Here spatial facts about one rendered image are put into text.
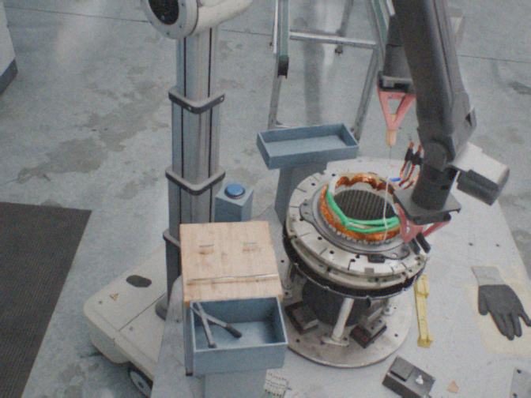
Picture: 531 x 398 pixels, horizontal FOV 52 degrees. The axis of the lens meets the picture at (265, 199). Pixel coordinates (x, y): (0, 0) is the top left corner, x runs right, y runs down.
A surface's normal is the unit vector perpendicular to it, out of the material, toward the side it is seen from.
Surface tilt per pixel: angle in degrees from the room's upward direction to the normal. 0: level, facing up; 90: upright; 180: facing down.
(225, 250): 0
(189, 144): 90
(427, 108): 102
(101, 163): 0
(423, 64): 110
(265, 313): 90
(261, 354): 90
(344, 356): 0
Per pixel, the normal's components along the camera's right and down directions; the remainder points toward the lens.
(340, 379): 0.10, -0.73
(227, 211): -0.37, 0.61
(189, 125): -0.62, 0.49
